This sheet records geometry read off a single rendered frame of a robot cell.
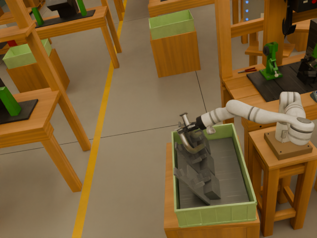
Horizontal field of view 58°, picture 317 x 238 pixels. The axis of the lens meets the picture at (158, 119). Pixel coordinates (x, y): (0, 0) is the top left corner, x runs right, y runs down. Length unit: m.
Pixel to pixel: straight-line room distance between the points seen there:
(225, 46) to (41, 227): 2.34
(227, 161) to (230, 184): 0.17
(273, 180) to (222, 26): 1.18
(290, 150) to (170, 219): 0.82
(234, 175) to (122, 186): 1.49
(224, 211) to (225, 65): 1.32
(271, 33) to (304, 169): 1.10
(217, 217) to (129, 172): 1.65
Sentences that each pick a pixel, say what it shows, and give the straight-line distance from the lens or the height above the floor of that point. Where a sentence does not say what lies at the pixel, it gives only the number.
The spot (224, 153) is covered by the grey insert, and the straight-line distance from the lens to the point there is 1.90.
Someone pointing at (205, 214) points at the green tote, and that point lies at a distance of 1.57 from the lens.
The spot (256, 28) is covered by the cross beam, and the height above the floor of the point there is 1.22.
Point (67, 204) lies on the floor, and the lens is 3.11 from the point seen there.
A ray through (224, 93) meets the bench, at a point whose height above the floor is 0.72.
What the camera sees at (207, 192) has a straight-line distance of 1.63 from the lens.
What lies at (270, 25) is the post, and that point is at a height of 1.25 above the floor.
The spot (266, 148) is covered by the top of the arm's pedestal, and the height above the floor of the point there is 0.85.
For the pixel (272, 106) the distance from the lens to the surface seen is 2.18.
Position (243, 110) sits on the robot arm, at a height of 1.36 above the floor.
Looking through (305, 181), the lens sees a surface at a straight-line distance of 2.11.
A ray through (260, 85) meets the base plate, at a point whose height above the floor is 0.90.
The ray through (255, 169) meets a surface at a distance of 2.22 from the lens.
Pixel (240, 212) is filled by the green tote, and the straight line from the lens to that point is 1.59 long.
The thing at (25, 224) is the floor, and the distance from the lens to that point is 3.21.
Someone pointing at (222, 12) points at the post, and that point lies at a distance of 2.28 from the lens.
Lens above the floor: 2.24
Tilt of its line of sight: 38 degrees down
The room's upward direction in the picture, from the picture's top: 14 degrees counter-clockwise
